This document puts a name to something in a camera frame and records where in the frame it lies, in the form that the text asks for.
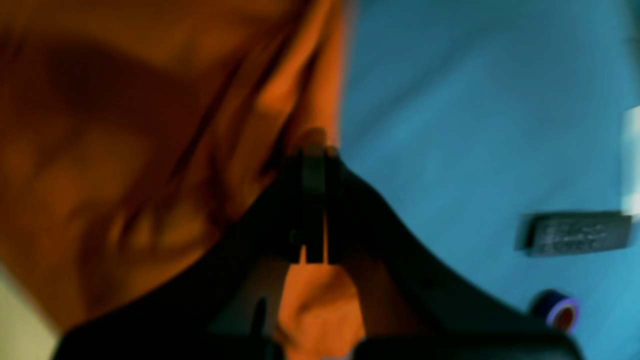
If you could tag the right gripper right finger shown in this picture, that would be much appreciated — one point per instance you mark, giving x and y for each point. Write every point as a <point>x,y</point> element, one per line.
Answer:
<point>414,306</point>

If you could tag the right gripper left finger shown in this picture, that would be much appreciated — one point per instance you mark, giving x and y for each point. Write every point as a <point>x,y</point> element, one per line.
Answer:
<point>225,306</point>

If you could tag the orange t-shirt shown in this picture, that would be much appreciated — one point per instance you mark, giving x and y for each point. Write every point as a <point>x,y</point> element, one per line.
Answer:
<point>133,132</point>

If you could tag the purple tape roll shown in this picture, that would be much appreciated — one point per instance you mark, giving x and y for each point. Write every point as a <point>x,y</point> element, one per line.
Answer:
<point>557,310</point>

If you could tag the grey remote control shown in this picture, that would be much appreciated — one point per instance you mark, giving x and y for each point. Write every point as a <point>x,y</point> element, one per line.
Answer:
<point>572,233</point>

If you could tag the blue table cloth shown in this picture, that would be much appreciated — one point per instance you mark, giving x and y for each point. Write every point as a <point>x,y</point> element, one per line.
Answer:
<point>469,116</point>

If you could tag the white paper sheet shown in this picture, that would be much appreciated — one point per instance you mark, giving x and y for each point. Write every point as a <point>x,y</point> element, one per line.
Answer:
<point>630,158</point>

